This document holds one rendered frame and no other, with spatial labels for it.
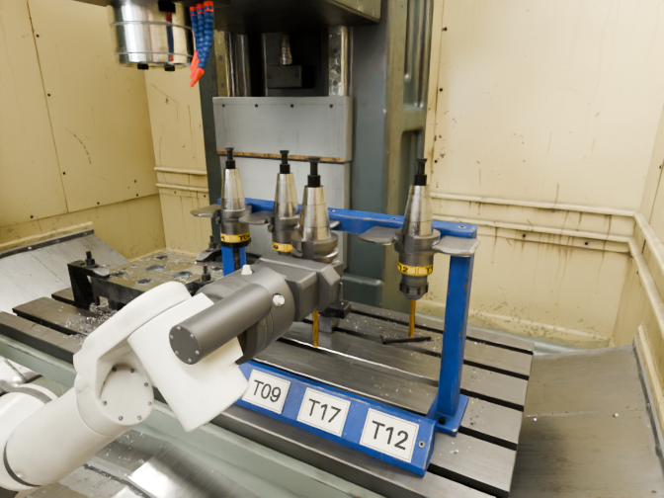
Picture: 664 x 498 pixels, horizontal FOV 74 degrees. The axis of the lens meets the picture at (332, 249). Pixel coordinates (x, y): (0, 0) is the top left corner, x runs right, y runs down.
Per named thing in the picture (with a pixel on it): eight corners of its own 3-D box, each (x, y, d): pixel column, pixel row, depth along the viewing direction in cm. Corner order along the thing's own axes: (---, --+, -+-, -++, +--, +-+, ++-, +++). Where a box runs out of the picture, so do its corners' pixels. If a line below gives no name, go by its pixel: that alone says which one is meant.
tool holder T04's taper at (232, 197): (251, 207, 77) (249, 168, 75) (232, 211, 74) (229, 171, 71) (233, 204, 79) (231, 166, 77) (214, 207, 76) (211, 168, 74)
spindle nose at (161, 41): (211, 67, 95) (207, 4, 91) (144, 61, 82) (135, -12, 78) (165, 70, 103) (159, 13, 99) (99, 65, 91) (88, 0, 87)
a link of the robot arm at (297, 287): (343, 248, 52) (288, 282, 42) (342, 321, 55) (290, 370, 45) (257, 233, 58) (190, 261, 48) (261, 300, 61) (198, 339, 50)
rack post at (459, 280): (456, 437, 69) (475, 259, 60) (422, 426, 71) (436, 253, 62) (468, 400, 77) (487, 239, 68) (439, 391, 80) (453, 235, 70)
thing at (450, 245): (469, 260, 56) (470, 254, 56) (429, 253, 58) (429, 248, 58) (480, 245, 62) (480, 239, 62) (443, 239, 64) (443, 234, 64)
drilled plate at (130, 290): (177, 319, 98) (175, 299, 96) (93, 294, 110) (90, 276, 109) (243, 284, 117) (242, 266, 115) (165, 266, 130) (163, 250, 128)
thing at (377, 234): (388, 247, 61) (388, 241, 61) (354, 242, 63) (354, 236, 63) (405, 234, 67) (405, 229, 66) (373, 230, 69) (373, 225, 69)
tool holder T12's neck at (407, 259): (438, 268, 64) (440, 247, 63) (423, 279, 60) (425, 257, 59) (407, 261, 67) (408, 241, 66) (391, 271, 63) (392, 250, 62)
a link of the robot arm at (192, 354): (248, 378, 48) (168, 445, 39) (195, 297, 49) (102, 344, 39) (316, 338, 42) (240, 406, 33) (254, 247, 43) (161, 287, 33)
